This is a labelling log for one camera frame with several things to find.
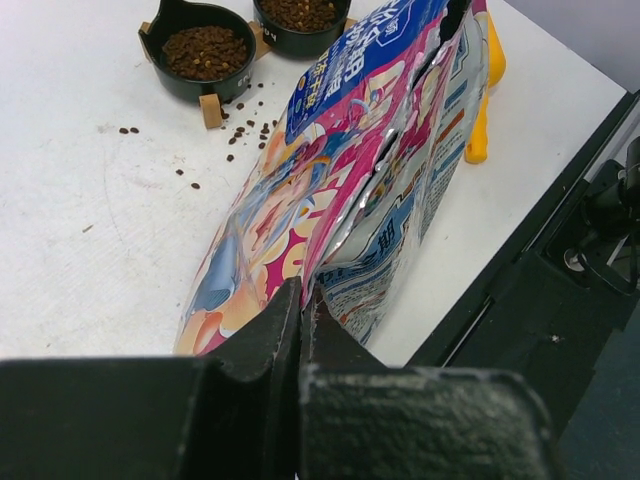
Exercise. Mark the black paw cat bowl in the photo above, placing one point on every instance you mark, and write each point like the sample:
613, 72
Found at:
301, 29

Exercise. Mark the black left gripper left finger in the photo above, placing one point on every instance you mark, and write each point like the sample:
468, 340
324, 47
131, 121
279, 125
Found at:
229, 414

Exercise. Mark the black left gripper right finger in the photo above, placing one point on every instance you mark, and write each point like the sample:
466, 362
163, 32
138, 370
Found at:
362, 420

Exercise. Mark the black fish cat bowl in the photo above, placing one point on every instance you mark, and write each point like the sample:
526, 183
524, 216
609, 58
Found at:
175, 16

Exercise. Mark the spilled kibble on table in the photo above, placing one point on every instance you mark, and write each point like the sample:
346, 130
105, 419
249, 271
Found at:
155, 166

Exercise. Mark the wooden bowl stand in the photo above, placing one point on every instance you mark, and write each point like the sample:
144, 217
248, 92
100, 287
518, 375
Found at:
210, 102

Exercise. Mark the yellow plastic scoop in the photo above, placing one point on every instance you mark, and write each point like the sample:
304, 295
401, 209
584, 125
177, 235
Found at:
477, 148

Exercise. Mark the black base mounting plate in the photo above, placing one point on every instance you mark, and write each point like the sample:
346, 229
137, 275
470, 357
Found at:
527, 312

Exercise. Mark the pet food bag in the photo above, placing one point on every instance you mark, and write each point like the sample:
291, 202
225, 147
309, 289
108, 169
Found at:
350, 179

